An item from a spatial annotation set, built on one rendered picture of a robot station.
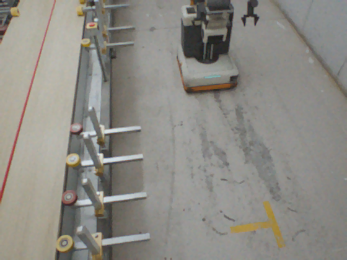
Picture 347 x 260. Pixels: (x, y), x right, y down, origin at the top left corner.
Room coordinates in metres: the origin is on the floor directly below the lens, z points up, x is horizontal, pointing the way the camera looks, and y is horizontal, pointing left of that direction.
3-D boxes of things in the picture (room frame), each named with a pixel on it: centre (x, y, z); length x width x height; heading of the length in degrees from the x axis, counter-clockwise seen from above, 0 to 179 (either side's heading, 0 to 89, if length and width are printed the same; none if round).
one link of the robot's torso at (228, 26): (2.64, -0.46, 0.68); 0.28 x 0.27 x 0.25; 97
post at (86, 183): (0.70, 0.44, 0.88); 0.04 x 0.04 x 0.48; 7
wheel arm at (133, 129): (1.24, 0.46, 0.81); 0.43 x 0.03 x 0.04; 97
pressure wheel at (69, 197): (0.72, 0.59, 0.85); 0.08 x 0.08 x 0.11
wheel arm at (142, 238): (0.50, 0.37, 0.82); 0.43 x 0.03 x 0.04; 97
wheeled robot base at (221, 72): (2.80, -0.37, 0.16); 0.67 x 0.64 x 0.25; 7
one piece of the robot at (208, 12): (2.51, -0.41, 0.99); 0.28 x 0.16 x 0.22; 97
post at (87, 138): (0.95, 0.48, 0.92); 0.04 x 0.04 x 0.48; 7
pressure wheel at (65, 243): (0.47, 0.56, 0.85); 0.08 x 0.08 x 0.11
